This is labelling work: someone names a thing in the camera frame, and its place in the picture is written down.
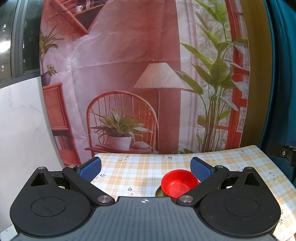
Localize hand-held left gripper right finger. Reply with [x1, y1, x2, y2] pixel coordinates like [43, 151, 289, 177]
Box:
[176, 157, 262, 207]

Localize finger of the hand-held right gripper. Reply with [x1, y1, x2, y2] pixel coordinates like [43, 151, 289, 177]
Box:
[279, 146, 296, 167]

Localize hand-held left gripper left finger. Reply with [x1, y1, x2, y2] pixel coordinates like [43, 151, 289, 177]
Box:
[30, 157, 115, 207]

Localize large red bowl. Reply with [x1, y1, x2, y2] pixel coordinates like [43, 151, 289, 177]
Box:
[161, 169, 200, 199]

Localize green square plate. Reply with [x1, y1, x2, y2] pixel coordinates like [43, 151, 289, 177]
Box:
[154, 185, 170, 198]

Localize yellow checked floral tablecloth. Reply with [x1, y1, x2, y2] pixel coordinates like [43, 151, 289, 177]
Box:
[90, 145, 296, 241]

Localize teal curtain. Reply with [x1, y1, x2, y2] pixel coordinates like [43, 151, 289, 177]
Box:
[259, 0, 296, 151]

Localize printed room backdrop cloth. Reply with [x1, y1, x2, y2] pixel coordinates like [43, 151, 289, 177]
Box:
[39, 0, 251, 168]

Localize dark window frame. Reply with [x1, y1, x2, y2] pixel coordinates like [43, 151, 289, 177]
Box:
[0, 0, 43, 88]

